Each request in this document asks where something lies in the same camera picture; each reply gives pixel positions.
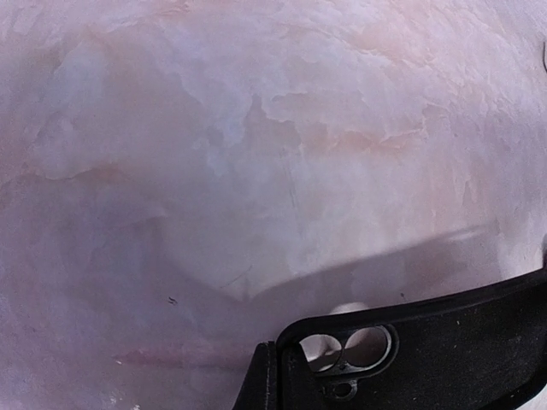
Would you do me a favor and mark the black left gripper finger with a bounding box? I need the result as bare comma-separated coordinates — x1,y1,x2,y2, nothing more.
232,342,279,410

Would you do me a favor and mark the black phone case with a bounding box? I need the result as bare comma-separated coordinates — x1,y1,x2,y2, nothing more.
277,269,546,409

